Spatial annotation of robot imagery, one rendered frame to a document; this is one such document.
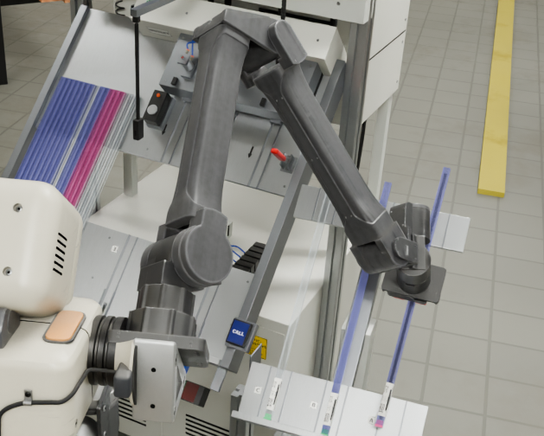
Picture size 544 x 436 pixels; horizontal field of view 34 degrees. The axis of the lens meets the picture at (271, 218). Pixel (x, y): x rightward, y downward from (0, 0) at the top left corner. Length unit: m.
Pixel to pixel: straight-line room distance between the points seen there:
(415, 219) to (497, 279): 2.11
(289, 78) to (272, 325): 0.90
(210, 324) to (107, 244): 0.31
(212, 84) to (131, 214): 1.31
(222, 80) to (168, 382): 0.44
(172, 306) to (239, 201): 1.52
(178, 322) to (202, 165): 0.22
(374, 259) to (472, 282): 2.13
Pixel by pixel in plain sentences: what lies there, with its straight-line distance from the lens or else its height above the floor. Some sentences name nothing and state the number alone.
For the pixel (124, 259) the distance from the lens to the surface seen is 1.96.
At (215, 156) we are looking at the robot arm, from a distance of 1.20.
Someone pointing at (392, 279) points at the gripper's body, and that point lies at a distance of 1.57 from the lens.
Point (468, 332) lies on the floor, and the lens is 3.25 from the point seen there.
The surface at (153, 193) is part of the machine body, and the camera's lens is 2.63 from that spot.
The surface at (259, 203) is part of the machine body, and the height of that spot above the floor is 0.62.
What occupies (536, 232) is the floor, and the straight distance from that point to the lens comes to 3.97.
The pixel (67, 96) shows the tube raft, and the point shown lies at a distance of 2.17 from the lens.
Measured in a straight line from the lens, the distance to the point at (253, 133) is 1.96.
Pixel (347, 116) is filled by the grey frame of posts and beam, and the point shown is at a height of 1.09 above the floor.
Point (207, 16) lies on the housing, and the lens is 2.04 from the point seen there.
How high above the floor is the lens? 1.86
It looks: 30 degrees down
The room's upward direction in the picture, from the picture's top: 4 degrees clockwise
